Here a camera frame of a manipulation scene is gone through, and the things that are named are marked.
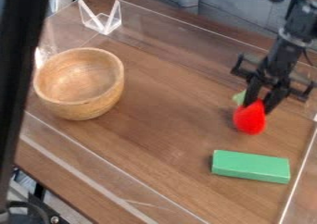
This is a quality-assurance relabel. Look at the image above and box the black clamp under table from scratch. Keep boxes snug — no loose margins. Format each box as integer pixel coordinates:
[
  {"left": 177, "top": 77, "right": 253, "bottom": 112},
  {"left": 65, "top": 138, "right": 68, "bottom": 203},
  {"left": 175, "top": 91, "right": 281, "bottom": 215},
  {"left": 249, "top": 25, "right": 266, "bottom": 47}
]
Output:
[{"left": 7, "top": 195, "right": 71, "bottom": 224}]

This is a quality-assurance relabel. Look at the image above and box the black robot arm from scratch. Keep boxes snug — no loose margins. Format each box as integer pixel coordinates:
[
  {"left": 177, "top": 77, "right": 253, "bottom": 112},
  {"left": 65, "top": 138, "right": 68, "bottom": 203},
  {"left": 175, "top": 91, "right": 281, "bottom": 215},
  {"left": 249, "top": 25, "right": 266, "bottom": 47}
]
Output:
[{"left": 230, "top": 0, "right": 317, "bottom": 114}]

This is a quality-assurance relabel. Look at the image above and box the red felt fruit green leaf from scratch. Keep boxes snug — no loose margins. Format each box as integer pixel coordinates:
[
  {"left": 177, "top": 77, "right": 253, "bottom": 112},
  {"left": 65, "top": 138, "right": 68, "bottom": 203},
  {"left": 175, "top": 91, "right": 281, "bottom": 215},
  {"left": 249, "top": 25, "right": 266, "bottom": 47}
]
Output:
[{"left": 233, "top": 91, "right": 266, "bottom": 135}]

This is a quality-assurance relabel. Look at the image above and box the wooden bowl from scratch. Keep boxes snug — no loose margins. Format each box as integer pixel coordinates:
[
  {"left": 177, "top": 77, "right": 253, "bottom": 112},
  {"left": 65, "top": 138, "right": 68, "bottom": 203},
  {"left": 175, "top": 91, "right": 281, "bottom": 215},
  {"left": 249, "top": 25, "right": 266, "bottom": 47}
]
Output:
[{"left": 33, "top": 47, "right": 126, "bottom": 120}]

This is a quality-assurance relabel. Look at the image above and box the green rectangular block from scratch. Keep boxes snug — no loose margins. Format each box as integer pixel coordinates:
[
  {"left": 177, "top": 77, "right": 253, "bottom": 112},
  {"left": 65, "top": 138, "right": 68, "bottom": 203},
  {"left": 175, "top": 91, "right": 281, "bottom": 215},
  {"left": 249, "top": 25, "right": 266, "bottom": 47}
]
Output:
[{"left": 210, "top": 150, "right": 292, "bottom": 184}]

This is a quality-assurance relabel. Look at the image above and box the clear acrylic tray enclosure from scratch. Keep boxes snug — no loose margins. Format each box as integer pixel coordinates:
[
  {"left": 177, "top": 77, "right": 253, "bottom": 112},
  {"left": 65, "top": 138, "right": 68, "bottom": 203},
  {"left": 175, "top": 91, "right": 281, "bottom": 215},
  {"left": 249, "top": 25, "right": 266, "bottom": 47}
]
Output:
[{"left": 16, "top": 3, "right": 317, "bottom": 224}]

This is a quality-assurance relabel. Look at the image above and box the dark blurred foreground bar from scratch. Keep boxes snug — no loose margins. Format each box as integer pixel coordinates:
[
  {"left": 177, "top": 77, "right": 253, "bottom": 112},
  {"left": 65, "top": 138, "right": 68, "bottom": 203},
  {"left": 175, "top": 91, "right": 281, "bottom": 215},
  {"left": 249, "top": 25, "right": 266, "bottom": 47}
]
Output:
[{"left": 0, "top": 0, "right": 48, "bottom": 218}]

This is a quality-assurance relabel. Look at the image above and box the clear acrylic corner bracket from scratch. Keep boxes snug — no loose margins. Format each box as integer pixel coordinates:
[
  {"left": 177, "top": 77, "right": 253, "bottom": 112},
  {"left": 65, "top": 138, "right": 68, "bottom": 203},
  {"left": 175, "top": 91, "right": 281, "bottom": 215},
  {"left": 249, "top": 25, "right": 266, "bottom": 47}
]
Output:
[{"left": 78, "top": 0, "right": 122, "bottom": 35}]

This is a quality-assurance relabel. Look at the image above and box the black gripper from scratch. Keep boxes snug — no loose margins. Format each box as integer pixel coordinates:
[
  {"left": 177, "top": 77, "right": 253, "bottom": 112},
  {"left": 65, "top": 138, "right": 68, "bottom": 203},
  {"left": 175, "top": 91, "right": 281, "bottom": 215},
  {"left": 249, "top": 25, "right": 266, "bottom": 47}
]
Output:
[{"left": 230, "top": 37, "right": 317, "bottom": 115}]

